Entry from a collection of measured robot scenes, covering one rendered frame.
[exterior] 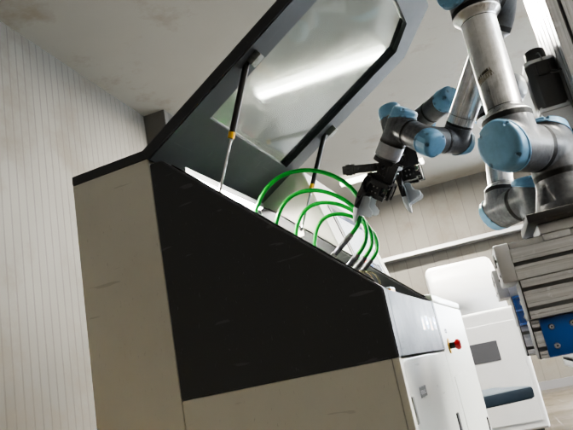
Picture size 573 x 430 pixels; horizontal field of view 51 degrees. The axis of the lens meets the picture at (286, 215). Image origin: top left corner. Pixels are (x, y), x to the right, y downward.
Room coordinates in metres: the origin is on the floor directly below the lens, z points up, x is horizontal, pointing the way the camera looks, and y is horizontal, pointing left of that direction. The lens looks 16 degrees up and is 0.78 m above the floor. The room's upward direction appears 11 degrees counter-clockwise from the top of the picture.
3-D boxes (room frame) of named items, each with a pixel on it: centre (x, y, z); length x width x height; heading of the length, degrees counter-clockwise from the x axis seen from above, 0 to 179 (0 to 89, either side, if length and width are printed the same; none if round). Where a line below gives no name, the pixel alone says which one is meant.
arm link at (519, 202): (1.88, -0.79, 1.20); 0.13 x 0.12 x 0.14; 28
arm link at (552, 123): (1.40, -0.66, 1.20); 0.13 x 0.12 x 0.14; 125
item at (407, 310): (1.73, -0.29, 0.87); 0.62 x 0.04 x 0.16; 160
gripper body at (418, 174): (1.81, -0.40, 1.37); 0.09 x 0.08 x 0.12; 70
